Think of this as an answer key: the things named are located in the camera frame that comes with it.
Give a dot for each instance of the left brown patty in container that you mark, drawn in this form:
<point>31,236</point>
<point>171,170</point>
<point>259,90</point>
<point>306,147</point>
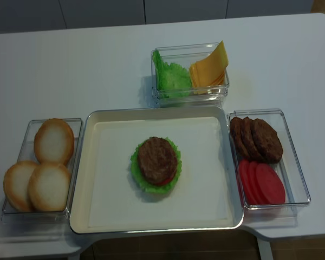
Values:
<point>235,131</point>

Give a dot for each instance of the middle red tomato slice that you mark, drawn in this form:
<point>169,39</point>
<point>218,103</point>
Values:
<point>259,199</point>

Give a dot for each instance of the yellow cheese slice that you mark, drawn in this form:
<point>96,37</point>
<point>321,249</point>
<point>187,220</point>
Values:
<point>215,61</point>

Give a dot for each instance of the middle brown patty in container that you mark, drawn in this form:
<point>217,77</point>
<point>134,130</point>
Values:
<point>247,139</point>

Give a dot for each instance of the brown patty in container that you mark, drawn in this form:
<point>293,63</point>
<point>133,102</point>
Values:
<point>235,131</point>
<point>266,141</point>
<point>247,139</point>

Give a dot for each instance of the green lettuce in container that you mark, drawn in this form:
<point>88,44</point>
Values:
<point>173,79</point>

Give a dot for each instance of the front bread bun slice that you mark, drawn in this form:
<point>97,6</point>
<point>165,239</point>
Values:
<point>48,187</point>

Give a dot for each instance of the red tomato slice under patty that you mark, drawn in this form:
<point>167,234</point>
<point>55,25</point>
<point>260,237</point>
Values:
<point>166,181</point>

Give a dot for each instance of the right red tomato slice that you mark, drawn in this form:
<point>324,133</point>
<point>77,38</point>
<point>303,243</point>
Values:
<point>269,184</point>

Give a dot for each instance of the top bread bun slice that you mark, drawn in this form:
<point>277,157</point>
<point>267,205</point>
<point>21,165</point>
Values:
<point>54,142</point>

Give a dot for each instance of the brown patty on tray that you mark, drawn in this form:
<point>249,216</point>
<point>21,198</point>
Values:
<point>157,160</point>

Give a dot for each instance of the left red tomato slice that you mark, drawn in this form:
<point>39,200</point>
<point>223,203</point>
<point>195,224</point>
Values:
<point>243,172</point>

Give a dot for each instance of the clear bun container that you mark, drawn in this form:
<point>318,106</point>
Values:
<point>9,214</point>

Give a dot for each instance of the clear patty and tomato container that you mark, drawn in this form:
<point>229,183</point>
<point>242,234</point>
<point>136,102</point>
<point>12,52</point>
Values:
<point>288,169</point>

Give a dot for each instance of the green lettuce leaf under patty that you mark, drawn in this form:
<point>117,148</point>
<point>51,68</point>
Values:
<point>143,184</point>

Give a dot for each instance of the bread bun slice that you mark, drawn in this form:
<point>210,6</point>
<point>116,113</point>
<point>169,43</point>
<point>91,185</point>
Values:
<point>54,142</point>
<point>48,187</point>
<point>15,185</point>

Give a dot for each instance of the white metal tray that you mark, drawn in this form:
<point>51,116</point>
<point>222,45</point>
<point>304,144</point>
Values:
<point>84,183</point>

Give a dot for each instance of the stack of yellow cheese slices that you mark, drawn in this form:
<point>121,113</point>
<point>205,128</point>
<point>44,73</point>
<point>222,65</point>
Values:
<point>200,85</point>

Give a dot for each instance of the right brown patty in container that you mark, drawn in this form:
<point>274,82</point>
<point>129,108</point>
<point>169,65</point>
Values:
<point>266,141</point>

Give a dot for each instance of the clear lettuce and cheese container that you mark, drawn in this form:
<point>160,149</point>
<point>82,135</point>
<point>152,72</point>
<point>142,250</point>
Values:
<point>185,55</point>

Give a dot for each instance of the left bread bun slice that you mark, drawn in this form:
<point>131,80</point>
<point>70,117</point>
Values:
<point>15,185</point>

